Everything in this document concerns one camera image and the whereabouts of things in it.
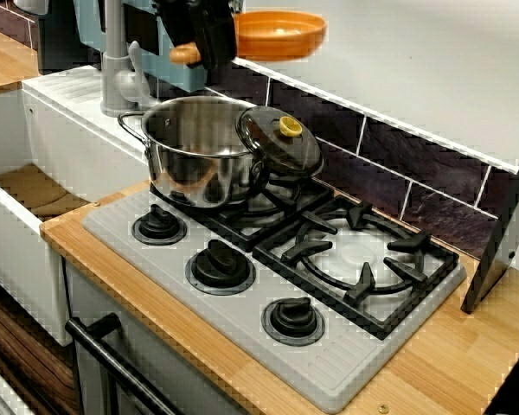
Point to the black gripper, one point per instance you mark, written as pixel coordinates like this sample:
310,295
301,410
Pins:
190,17

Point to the orange plastic frying pan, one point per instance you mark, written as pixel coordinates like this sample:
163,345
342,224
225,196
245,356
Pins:
281,34

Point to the glass lid yellow knob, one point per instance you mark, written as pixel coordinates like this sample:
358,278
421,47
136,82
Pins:
285,147

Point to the grey toy faucet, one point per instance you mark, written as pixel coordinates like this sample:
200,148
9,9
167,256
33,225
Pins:
112,65

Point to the stainless steel pot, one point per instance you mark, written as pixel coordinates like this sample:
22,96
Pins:
199,173

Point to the white sink basin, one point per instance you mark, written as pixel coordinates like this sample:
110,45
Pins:
69,112

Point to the black burner grate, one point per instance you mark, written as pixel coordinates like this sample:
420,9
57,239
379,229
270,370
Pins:
408,244
281,199

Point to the black stove knob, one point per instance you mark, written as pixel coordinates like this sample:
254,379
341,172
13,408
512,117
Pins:
159,225
220,266
292,322

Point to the white rounded object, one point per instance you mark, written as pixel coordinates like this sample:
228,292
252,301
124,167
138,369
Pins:
32,4

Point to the dark tiled backsplash panel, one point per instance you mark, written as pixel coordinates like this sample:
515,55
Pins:
372,142

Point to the brown cardboard piece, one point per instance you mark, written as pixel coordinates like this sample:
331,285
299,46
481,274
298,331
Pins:
34,190

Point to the white oven door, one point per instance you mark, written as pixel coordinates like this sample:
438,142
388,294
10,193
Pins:
164,367

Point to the grey stove top panel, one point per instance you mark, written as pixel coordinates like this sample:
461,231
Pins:
285,367

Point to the black kitchen side panel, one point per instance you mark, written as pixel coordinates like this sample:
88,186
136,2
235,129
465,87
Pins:
497,242

